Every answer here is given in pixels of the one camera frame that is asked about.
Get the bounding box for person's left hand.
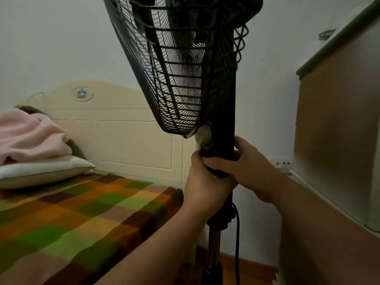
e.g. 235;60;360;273
184;150;239;219

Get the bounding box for person's right hand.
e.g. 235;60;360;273
204;136;283;204

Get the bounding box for black fan power cord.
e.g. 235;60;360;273
231;203;240;285

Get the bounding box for black fan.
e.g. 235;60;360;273
102;0;264;285

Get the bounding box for person's right forearm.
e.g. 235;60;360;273
266;172;380;285

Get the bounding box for person's left forearm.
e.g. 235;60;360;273
95;203;210;285

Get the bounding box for white chest of drawers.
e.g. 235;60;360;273
292;14;380;235

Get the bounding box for plaid bed sheet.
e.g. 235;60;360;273
0;172;184;285

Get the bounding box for round headboard emblem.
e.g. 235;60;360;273
72;87;95;102

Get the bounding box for white pillow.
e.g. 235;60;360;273
0;154;96;190

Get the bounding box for green desk mat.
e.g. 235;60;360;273
296;0;380;78

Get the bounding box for pink blanket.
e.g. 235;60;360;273
0;108;73;165

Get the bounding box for white wall socket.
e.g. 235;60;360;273
267;156;293;175

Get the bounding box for thin grey cable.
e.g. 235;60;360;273
21;91;46;108

